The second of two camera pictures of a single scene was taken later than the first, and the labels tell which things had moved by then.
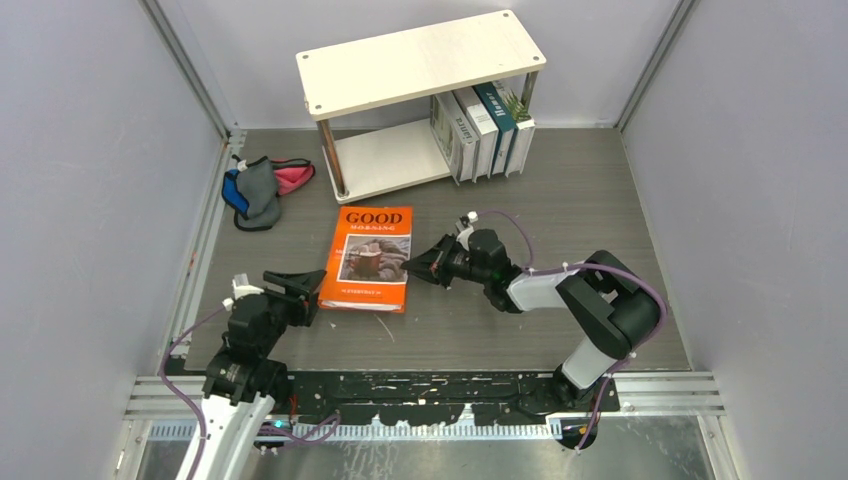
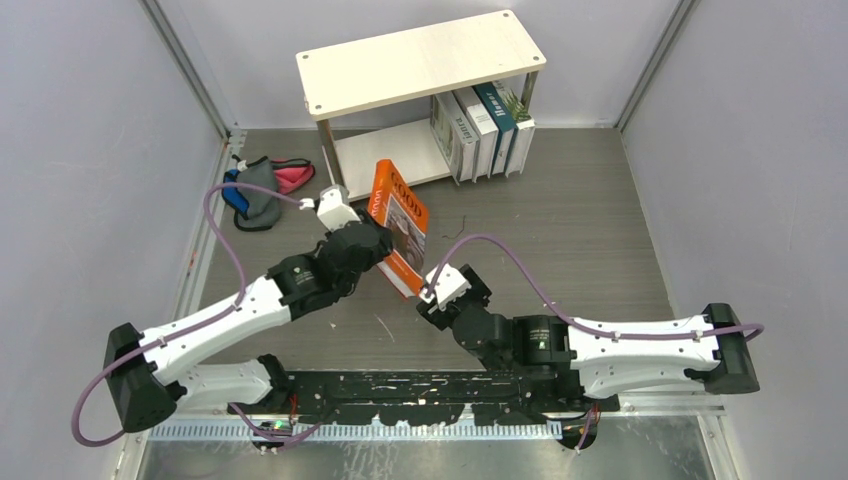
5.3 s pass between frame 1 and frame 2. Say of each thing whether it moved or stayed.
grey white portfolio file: stayed
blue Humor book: stayed
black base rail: stayed
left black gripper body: moved
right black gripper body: moved
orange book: moved
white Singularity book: stayed
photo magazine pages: stayed
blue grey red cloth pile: stayed
